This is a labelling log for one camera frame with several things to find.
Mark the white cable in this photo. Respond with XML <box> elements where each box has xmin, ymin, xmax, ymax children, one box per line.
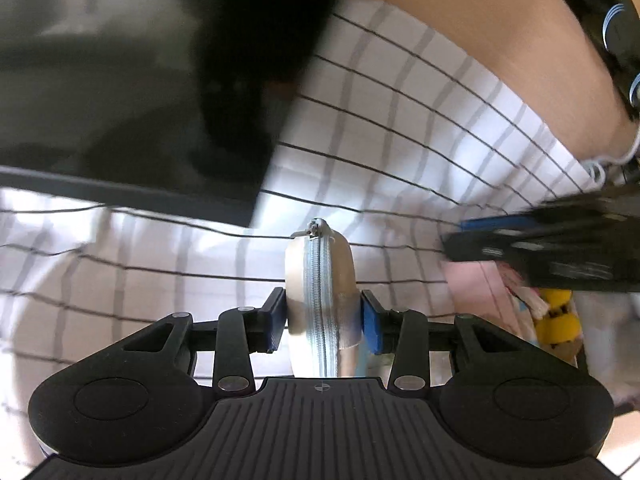
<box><xmin>580</xmin><ymin>122</ymin><xmax>640</xmax><ymax>181</ymax></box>

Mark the yellow plush toy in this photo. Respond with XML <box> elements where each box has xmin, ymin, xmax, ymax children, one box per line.
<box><xmin>532</xmin><ymin>287</ymin><xmax>583</xmax><ymax>353</ymax></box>

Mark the computer monitor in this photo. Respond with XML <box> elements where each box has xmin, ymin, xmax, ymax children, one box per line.
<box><xmin>0</xmin><ymin>0</ymin><xmax>361</xmax><ymax>228</ymax></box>

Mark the black device with blue rings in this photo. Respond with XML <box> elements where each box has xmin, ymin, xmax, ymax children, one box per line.
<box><xmin>530</xmin><ymin>0</ymin><xmax>640</xmax><ymax>121</ymax></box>

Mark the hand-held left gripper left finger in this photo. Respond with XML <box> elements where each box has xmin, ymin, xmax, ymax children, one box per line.
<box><xmin>122</xmin><ymin>287</ymin><xmax>289</xmax><ymax>396</ymax></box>

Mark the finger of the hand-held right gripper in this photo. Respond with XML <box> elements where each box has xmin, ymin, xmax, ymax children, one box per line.
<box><xmin>460</xmin><ymin>187</ymin><xmax>640</xmax><ymax>233</ymax></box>
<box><xmin>442</xmin><ymin>220</ymin><xmax>640</xmax><ymax>268</ymax></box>

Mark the white grid tablecloth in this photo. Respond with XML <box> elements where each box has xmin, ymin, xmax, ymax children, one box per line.
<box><xmin>0</xmin><ymin>0</ymin><xmax>640</xmax><ymax>480</ymax></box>

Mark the beige zip pouch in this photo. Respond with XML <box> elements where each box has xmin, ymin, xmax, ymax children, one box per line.
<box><xmin>284</xmin><ymin>217</ymin><xmax>362</xmax><ymax>379</ymax></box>

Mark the pink cardboard box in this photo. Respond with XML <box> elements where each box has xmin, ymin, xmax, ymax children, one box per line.
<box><xmin>445</xmin><ymin>260</ymin><xmax>591</xmax><ymax>366</ymax></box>

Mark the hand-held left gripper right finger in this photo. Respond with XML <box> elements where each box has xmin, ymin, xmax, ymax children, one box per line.
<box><xmin>360</xmin><ymin>290</ymin><xmax>522</xmax><ymax>394</ymax></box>

